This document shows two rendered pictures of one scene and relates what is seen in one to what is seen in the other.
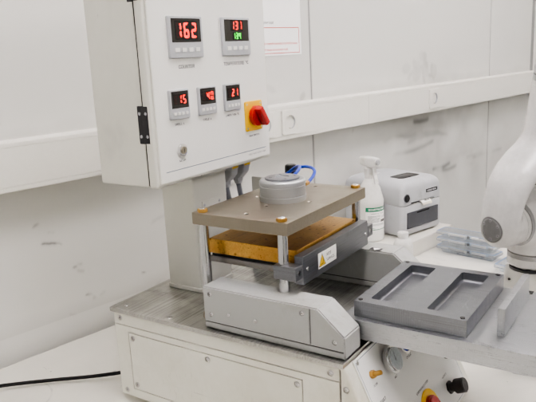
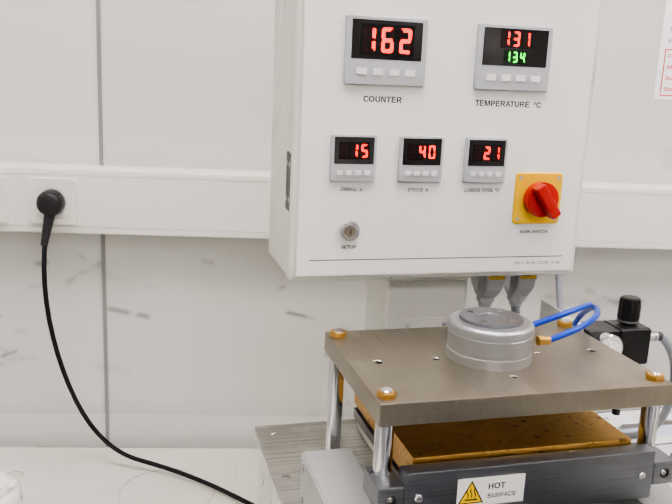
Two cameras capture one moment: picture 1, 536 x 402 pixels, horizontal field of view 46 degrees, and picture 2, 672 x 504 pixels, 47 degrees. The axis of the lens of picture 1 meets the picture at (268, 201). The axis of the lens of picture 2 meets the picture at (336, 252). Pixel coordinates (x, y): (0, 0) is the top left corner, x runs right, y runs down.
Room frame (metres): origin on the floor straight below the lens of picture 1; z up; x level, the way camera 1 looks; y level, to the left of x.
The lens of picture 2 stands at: (0.43, -0.37, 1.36)
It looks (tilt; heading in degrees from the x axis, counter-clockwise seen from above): 13 degrees down; 41
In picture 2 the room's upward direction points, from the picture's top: 3 degrees clockwise
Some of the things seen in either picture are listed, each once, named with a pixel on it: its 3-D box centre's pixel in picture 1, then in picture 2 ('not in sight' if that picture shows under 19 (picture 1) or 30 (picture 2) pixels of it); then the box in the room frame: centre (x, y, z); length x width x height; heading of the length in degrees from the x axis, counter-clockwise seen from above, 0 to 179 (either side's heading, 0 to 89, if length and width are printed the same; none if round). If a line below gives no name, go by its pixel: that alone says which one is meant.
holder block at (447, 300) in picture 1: (431, 293); not in sight; (0.91, -0.24, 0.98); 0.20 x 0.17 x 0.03; 146
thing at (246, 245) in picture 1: (287, 222); (492, 399); (1.06, -0.03, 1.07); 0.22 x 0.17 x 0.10; 146
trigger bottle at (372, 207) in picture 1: (370, 198); not in sight; (1.83, -0.30, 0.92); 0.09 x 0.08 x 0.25; 25
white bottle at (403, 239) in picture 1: (403, 259); not in sight; (1.55, -0.34, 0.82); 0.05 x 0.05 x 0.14
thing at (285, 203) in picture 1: (274, 209); (490, 368); (1.09, -0.01, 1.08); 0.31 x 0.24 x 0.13; 146
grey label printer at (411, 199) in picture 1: (392, 199); not in sight; (1.96, -0.40, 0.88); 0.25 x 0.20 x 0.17; 39
